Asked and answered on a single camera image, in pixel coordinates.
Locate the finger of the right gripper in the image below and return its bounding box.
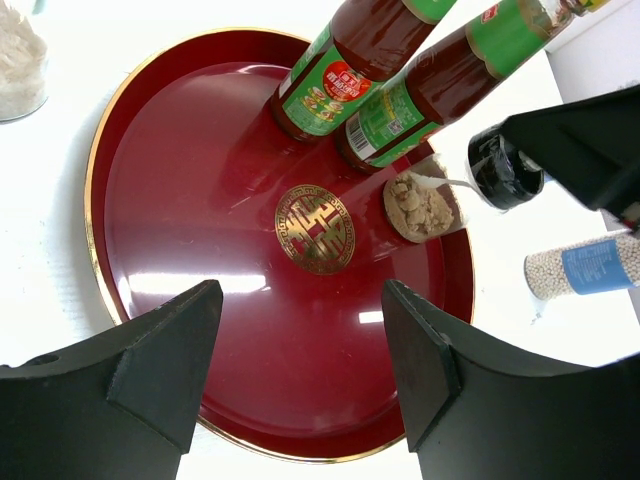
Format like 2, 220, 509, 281
499, 85, 639, 220

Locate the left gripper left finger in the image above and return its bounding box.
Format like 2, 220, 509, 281
1, 280, 223, 479

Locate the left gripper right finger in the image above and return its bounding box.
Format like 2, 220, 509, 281
381, 280, 639, 479

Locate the silver cap blue label jar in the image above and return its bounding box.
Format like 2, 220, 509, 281
524, 230, 639, 301

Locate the brown spice jar black cap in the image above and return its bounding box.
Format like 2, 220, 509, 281
383, 125, 545, 243

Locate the red sauce bottle yellow cap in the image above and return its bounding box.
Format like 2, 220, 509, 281
270, 0, 454, 143

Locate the red round tray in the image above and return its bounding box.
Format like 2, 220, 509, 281
85, 29, 474, 463

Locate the clear lid white powder jar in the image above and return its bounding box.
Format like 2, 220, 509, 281
1, 1, 49, 123

